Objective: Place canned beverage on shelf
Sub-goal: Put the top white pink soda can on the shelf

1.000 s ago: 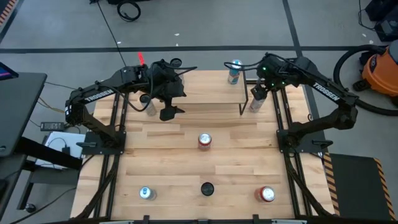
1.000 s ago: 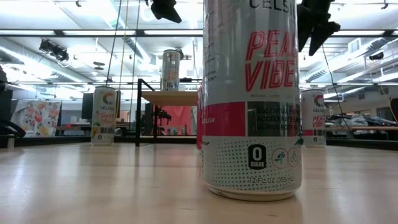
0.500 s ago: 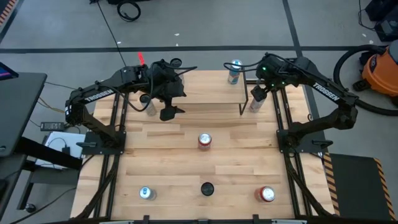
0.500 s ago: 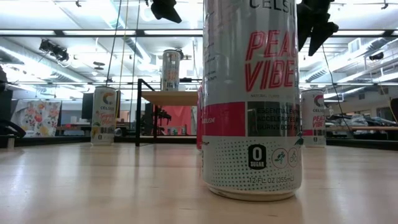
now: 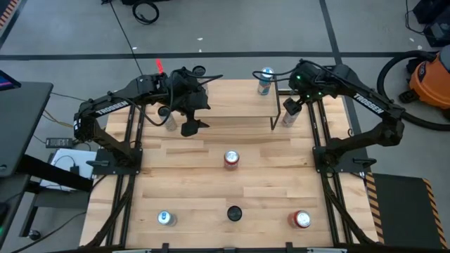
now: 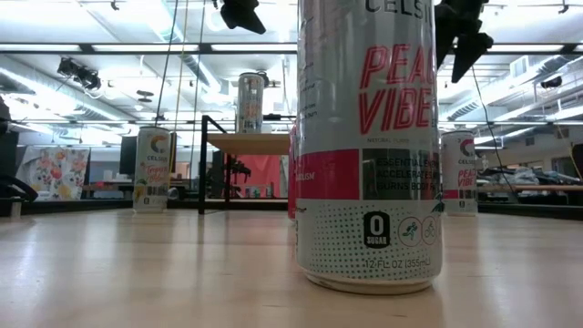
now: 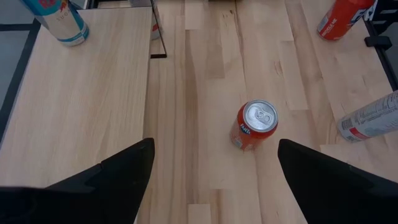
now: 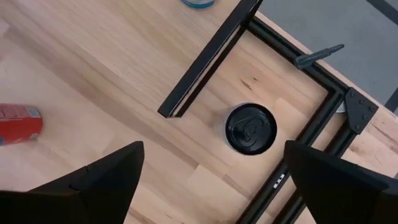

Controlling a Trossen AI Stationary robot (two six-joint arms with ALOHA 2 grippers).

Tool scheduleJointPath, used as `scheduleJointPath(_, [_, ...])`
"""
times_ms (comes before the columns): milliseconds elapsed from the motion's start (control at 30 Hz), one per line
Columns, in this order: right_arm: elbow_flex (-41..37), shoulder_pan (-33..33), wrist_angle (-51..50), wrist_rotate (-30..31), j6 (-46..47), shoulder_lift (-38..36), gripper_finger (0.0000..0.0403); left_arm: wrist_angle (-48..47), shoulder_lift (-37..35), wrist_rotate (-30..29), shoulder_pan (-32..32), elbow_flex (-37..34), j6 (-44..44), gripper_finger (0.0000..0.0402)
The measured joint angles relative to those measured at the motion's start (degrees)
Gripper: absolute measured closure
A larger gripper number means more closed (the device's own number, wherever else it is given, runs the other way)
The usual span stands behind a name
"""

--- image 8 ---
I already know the wooden shelf with black legs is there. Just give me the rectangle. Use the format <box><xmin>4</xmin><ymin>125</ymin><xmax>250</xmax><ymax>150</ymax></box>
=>
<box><xmin>18</xmin><ymin>0</ymin><xmax>265</xmax><ymax>119</ymax></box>

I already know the white Celsius Peach Vibe can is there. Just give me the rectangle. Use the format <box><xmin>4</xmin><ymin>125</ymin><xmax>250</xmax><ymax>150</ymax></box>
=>
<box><xmin>214</xmin><ymin>102</ymin><xmax>278</xmax><ymax>156</ymax></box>

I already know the blue Red Bull can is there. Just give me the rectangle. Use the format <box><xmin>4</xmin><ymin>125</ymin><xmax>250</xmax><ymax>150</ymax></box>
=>
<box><xmin>181</xmin><ymin>0</ymin><xmax>216</xmax><ymax>9</ymax></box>

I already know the black aluminium table frame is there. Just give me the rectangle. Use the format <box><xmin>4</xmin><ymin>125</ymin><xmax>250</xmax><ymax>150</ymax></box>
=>
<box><xmin>236</xmin><ymin>17</ymin><xmax>398</xmax><ymax>224</ymax></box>

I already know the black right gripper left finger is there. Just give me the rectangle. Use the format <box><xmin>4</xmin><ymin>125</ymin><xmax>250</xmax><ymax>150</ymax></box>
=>
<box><xmin>0</xmin><ymin>141</ymin><xmax>146</xmax><ymax>224</ymax></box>

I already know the black clamp handle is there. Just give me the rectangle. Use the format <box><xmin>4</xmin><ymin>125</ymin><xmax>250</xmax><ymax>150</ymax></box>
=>
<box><xmin>294</xmin><ymin>43</ymin><xmax>345</xmax><ymax>70</ymax></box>

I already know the red Fanta strawberry can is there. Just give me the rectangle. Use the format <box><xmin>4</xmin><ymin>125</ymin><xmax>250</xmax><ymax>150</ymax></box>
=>
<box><xmin>0</xmin><ymin>103</ymin><xmax>44</xmax><ymax>146</ymax></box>

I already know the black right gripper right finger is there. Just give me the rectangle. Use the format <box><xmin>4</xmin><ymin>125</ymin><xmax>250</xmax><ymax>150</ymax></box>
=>
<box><xmin>284</xmin><ymin>140</ymin><xmax>398</xmax><ymax>224</ymax></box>

